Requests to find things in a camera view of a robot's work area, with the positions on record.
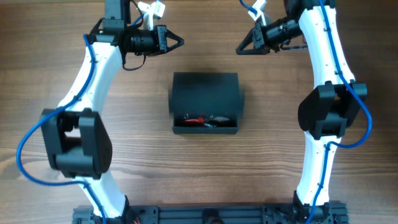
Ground dark green box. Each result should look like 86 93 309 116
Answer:
169 72 244 134

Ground red handled wire cutters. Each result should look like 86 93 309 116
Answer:
182 115 232 128

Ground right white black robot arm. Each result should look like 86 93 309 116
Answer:
236 0 373 223

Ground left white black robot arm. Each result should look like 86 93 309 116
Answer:
40 1 184 223

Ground right blue cable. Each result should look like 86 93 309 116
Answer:
239 0 373 224

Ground blue cable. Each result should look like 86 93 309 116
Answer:
239 0 373 224
15 15 144 224

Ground left blue cable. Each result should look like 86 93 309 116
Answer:
15 15 144 224

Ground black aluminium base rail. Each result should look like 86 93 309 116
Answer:
72 203 349 224

